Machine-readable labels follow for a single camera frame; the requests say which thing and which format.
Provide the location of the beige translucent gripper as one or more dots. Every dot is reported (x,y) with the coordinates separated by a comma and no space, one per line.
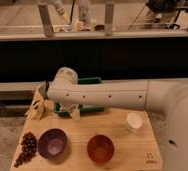
(71,109)

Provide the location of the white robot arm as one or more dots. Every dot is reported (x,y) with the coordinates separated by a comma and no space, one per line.
(158,96)

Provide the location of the purple bowl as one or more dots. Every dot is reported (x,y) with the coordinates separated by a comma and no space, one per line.
(52,143)

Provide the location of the orange bowl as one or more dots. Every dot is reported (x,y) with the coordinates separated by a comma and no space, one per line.
(100,149)

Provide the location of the green plastic tray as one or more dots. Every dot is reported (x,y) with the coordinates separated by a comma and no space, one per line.
(84,109)

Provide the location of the bunch of dark grapes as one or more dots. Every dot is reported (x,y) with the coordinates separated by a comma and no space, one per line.
(29,149)

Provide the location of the wooden cutting board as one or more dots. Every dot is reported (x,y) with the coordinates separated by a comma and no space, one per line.
(134,151)

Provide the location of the white lidded container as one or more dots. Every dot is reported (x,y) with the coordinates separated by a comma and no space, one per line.
(133,121)

